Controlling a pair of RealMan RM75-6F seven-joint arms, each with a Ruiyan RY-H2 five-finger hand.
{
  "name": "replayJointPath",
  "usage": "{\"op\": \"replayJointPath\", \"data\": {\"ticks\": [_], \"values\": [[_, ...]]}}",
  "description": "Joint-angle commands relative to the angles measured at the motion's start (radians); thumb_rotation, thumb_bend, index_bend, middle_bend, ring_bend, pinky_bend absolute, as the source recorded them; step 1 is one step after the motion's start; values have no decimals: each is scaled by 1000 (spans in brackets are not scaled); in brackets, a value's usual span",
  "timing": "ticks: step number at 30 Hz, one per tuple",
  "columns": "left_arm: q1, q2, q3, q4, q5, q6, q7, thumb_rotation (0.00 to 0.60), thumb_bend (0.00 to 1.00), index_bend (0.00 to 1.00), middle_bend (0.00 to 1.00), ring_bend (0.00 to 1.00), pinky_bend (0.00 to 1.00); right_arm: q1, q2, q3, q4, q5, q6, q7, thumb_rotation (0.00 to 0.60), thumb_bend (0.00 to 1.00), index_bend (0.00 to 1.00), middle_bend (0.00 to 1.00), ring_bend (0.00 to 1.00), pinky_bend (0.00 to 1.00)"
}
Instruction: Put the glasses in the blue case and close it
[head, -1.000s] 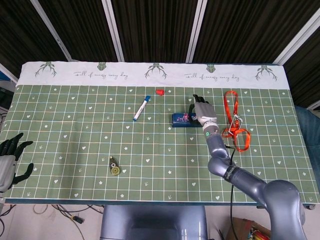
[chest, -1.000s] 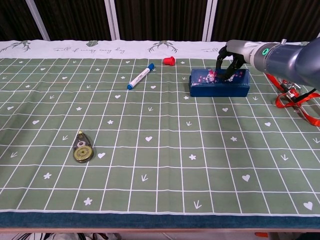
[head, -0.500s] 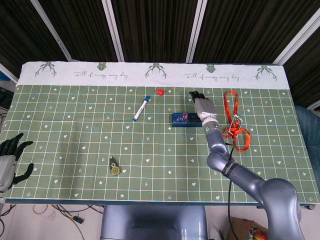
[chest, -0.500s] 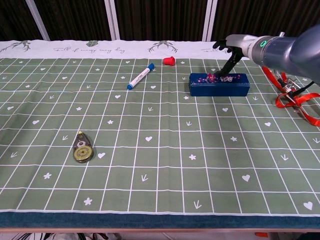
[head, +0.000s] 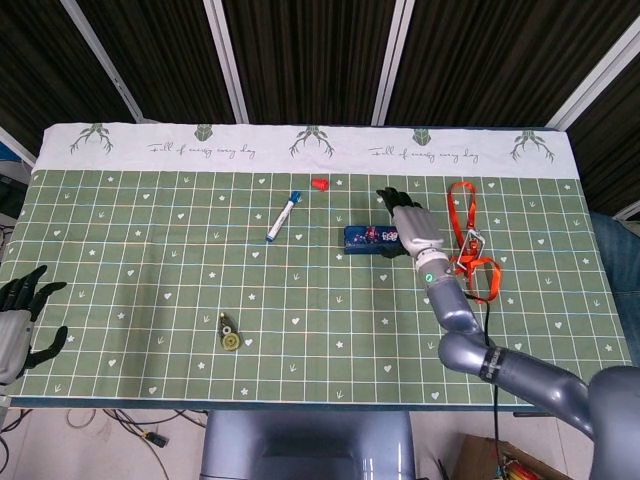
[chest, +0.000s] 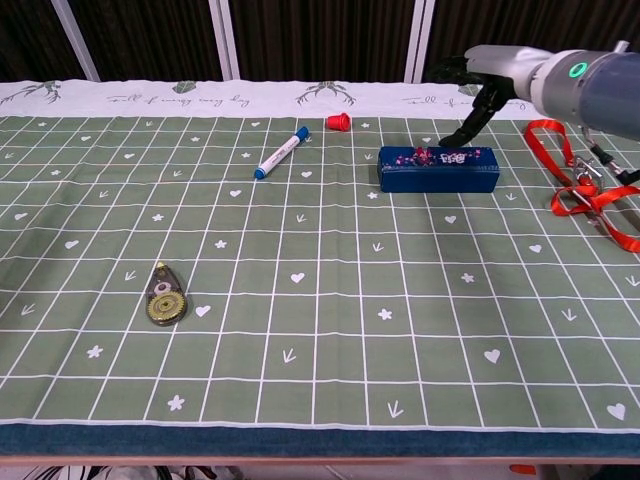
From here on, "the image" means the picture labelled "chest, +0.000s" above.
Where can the small orange object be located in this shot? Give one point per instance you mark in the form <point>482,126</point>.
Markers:
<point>522,469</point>

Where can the blue glasses case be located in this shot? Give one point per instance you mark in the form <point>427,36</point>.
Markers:
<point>435,177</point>

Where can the green grid tablecloth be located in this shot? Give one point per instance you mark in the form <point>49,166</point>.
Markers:
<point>300,300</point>

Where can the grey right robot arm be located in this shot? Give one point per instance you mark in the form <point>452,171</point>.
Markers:
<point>600,95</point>

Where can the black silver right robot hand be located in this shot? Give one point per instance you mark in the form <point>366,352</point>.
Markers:
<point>500,62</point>

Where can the small red cap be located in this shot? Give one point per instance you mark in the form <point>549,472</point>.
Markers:
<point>338,122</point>

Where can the white blue marker pen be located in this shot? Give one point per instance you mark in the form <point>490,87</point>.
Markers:
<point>280,152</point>

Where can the white partition post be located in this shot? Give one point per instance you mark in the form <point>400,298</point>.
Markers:
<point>75,40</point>
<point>419,40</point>
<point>225,40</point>

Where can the olive correction tape dispenser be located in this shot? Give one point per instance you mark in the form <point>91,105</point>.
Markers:
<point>166,305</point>

